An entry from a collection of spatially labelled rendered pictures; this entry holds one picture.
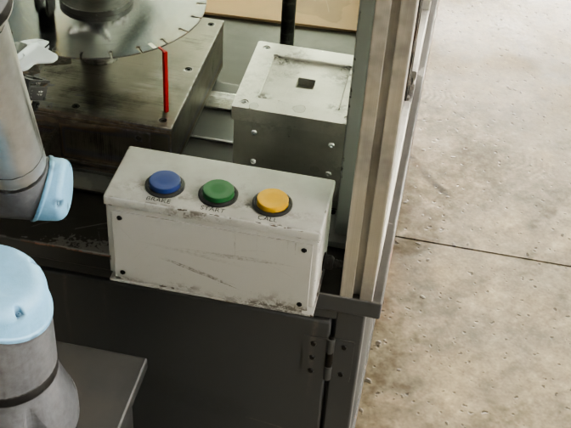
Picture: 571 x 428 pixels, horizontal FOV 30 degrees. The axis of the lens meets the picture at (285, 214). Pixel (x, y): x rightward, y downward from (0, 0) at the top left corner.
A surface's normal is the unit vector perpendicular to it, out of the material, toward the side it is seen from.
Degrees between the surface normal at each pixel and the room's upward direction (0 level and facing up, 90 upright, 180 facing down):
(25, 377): 90
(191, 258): 90
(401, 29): 90
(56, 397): 72
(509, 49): 0
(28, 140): 99
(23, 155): 103
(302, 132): 90
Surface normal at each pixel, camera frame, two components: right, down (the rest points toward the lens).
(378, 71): -0.20, 0.63
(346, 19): 0.05, -0.76
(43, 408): 0.72, 0.22
